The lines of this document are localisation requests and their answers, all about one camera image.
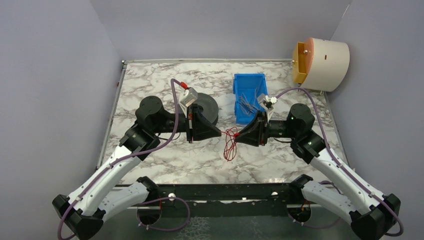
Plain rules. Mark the black cable spool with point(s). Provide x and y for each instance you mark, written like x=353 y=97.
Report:
x=208 y=107

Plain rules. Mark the blue plastic bin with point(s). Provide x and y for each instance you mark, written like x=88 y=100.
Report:
x=247 y=87

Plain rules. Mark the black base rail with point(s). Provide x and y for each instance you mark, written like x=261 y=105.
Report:
x=222 y=200

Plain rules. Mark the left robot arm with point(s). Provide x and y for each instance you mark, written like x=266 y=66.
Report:
x=85 y=210

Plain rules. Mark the cream cylinder with orange face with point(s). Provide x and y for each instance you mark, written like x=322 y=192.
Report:
x=320 y=65

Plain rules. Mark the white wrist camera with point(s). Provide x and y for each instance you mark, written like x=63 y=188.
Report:
x=189 y=96
x=267 y=103

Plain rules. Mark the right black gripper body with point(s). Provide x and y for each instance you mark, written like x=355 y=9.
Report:
x=262 y=128

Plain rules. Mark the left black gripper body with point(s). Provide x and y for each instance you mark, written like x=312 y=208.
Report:
x=190 y=124

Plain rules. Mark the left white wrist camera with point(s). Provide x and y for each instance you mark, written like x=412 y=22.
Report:
x=189 y=96

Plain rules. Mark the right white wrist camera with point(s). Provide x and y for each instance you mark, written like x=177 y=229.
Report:
x=267 y=103

